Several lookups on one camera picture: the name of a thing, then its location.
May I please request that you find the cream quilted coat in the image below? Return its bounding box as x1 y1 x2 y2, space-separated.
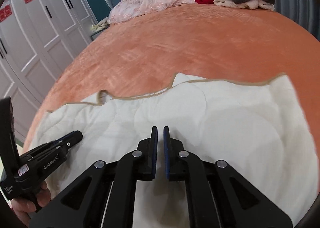
30 73 319 224

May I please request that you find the person's left hand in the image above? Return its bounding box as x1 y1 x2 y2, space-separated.
11 181 52 227

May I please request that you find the orange plush bedspread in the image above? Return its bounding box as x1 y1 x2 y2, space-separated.
23 4 319 151

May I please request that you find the white panelled wardrobe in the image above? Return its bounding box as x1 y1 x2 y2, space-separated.
1 0 97 142

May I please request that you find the bedside table with clutter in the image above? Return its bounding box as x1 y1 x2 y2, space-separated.
90 17 110 41

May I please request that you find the pink floral quilt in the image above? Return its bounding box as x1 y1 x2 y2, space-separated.
107 0 195 24

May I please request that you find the beige folded garment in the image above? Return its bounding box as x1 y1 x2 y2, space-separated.
214 0 275 11

